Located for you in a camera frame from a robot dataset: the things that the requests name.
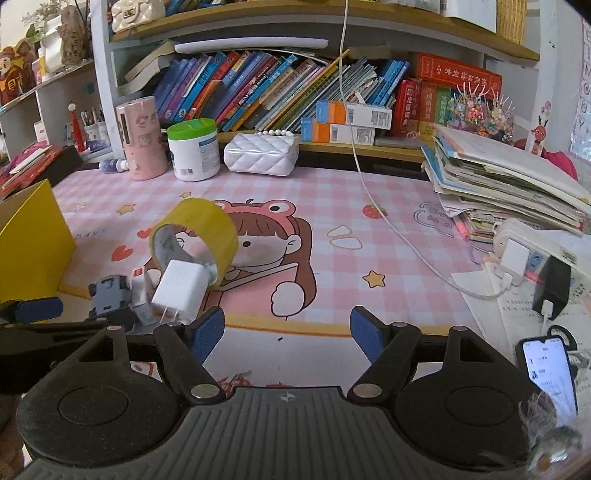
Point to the black charger plug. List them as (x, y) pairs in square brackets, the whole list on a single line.
[(553, 287)]

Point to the pink checkered desk mat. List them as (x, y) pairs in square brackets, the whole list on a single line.
[(311, 247)]

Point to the small purple bottle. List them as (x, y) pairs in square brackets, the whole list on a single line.
[(113, 166)]

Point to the orange blue box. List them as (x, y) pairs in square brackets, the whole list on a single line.
[(358, 115), (316, 132)]

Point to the yellow cardboard box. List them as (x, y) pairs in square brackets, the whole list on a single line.
[(36, 244)]

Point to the upper orange blue box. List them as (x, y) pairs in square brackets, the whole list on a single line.
[(358, 115)]

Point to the small grey toy car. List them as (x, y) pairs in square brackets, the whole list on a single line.
[(111, 297)]

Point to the red santa pen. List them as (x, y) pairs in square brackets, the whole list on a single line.
[(77, 130)]

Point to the small white red box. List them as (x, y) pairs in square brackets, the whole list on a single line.
[(142, 290)]

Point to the white tub green lid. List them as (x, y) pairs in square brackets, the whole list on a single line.
[(194, 149)]

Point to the red boxed book set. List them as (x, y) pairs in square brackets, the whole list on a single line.
[(453, 73)]

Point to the white quilted purse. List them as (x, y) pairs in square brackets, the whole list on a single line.
[(262, 154)]

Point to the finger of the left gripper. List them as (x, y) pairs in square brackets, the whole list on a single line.
[(30, 311)]

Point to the white power strip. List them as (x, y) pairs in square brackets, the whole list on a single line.
[(572, 249)]

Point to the yellow tape roll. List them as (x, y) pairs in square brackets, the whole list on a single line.
[(206, 221)]

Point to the pink cylindrical container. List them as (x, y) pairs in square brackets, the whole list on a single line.
[(141, 138)]

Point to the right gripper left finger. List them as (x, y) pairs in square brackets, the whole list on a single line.
[(182, 353)]

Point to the stack of papers and books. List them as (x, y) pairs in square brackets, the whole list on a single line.
[(481, 182)]

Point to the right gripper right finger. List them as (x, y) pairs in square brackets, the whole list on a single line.
[(390, 348)]

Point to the row of books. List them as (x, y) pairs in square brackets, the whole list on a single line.
[(273, 89)]

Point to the white power adapter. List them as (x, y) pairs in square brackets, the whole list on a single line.
[(181, 289)]

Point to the white side shelf unit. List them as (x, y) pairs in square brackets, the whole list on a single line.
[(89, 86)]

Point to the cream quilted handbag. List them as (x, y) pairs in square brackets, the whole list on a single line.
[(128, 14)]

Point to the smartphone with lit screen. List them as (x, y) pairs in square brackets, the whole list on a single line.
[(545, 361)]

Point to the lower orange blue box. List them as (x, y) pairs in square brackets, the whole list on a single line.
[(316, 132)]

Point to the fortune god figurine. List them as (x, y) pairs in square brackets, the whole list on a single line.
[(16, 75)]

